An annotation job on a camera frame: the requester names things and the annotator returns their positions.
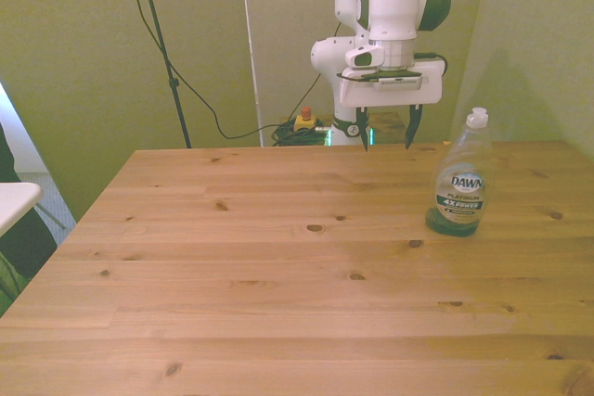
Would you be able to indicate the black tripod stand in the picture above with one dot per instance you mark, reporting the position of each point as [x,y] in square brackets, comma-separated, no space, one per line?
[160,43]

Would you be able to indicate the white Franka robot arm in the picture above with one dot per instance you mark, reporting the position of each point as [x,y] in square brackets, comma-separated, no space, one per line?
[394,2]

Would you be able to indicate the white side table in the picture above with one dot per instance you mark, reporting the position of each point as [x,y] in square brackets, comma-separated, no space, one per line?
[16,203]

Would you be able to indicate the clear Dawn dish soap bottle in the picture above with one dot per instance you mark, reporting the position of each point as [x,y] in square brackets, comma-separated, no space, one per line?
[458,182]

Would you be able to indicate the white vertical wall strip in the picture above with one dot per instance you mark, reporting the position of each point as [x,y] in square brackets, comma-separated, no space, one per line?
[250,43]

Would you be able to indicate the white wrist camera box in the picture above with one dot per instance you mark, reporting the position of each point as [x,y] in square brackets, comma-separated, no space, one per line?
[364,57]

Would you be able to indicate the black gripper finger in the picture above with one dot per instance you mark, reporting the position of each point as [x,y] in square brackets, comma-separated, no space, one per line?
[362,129]
[413,127]

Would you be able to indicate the yellow emergency stop button box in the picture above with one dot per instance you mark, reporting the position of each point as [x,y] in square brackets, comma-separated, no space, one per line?
[306,120]

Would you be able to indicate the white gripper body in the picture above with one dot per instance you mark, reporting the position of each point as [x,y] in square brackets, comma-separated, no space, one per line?
[431,85]

